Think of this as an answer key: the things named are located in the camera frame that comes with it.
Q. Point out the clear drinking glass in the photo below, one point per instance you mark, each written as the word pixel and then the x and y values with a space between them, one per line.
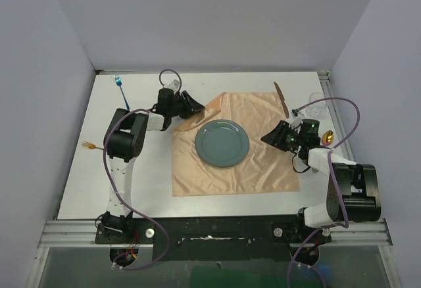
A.
pixel 317 107

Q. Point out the gold fork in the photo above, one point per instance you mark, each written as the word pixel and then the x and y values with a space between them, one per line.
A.
pixel 91 146

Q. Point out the copper table knife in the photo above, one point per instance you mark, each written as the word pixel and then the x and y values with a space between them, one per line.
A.
pixel 282 100

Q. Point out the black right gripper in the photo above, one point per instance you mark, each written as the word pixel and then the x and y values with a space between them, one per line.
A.
pixel 277 137

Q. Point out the teal round plate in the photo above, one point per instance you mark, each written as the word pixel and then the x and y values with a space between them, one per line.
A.
pixel 222 143

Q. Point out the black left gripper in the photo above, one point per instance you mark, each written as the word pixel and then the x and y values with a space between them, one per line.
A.
pixel 191 106

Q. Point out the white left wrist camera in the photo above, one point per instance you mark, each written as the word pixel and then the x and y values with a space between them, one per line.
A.
pixel 174 86

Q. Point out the iridescent gold spoon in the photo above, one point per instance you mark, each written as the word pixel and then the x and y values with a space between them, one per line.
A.
pixel 328 138

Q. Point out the blue fork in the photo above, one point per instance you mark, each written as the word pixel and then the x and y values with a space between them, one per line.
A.
pixel 118 82

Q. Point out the peach satin cloth napkin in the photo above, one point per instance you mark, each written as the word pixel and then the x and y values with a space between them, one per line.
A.
pixel 265 169

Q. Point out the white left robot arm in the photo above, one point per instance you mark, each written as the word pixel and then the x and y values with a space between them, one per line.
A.
pixel 123 143

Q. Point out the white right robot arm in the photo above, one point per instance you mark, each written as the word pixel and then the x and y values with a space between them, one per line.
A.
pixel 352 194

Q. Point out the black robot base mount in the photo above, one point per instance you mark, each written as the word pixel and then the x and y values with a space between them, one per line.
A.
pixel 225 238

